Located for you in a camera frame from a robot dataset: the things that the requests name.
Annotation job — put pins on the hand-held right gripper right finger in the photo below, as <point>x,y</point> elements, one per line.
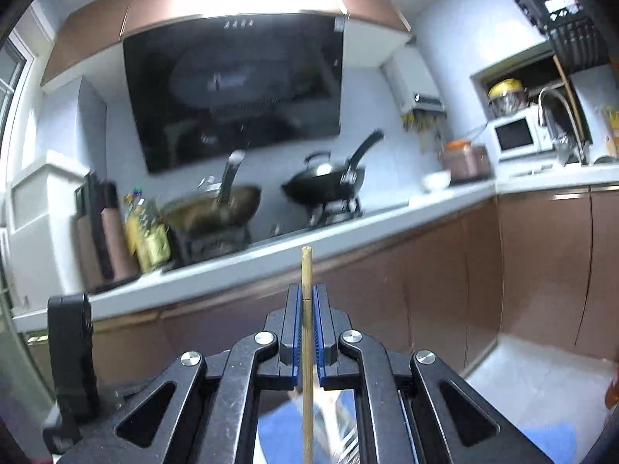
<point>319,333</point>

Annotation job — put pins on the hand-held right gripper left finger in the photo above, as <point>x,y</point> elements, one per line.
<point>296,333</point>

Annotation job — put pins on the wooden chopstick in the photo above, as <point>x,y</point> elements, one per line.
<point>307,266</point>

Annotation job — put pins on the black gas stove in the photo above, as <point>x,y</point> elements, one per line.
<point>290,232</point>

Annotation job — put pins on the dark brown canister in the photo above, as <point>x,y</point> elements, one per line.
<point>82,246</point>

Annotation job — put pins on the brown thermos flask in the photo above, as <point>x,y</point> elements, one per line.
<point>121,241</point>

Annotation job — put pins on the cooking oil bottle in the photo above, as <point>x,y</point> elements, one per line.
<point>137,246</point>

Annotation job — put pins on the white countertop appliance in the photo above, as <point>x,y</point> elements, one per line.
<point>41,232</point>

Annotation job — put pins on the black upright bar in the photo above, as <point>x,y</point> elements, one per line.
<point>95,222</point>

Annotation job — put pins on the green cap oil bottle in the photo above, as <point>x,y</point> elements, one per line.
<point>157,241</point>

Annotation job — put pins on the black wok lid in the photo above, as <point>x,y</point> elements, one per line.
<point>321,167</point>

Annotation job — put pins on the white bowl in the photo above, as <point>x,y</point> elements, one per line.
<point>436,181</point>

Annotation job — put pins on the brown rice cooker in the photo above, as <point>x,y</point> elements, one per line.
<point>464,162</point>

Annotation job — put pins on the brown lower cabinets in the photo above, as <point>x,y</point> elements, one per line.
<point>537,261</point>

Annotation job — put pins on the water heater pipes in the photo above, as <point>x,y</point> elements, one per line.
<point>423,125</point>

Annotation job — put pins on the black glass range hood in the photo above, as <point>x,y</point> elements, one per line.
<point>232,96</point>

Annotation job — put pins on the white water heater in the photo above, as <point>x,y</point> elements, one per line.
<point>411,80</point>

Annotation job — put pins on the window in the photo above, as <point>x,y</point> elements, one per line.
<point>9,87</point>

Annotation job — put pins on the white microwave oven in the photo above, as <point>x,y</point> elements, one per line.
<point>515,135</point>

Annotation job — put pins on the red patterned cloth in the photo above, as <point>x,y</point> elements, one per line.
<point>613,389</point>

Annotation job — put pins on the yellow lid glass jar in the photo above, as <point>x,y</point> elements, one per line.
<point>507,96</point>

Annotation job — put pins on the silver kitchen faucet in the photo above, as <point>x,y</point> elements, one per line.
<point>563,101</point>

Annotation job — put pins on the yellow bottle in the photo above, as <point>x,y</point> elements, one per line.
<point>613,135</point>

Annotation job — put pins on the black dish rack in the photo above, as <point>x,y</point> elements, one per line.
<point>578,41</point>

